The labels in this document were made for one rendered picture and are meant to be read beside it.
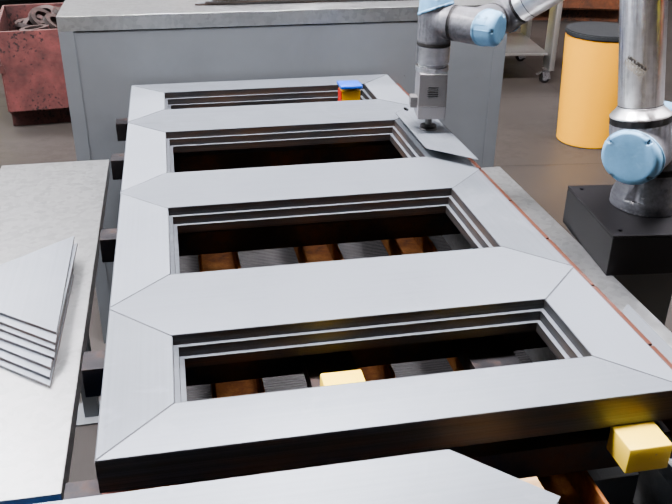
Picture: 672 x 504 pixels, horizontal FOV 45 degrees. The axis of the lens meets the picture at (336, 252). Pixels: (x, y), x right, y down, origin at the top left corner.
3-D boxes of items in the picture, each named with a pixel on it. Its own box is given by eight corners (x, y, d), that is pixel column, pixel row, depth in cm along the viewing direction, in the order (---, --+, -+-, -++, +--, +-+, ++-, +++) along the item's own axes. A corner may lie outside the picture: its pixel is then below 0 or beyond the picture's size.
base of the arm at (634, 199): (663, 190, 186) (672, 149, 181) (693, 217, 173) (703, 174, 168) (599, 190, 185) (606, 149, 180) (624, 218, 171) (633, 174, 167)
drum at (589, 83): (540, 128, 465) (555, 21, 438) (605, 127, 469) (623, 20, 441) (564, 152, 431) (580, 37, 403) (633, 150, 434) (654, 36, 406)
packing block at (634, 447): (624, 474, 102) (630, 450, 100) (605, 448, 106) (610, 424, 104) (667, 468, 103) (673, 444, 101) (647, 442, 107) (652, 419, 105)
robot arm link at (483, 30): (516, 5, 173) (470, -1, 179) (493, 13, 165) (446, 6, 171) (512, 42, 177) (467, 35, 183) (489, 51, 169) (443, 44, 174)
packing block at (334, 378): (326, 417, 111) (326, 394, 110) (319, 395, 116) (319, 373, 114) (368, 412, 112) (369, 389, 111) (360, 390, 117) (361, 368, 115)
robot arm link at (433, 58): (418, 48, 177) (414, 40, 184) (417, 69, 179) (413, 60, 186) (452, 48, 177) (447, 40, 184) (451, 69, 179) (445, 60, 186)
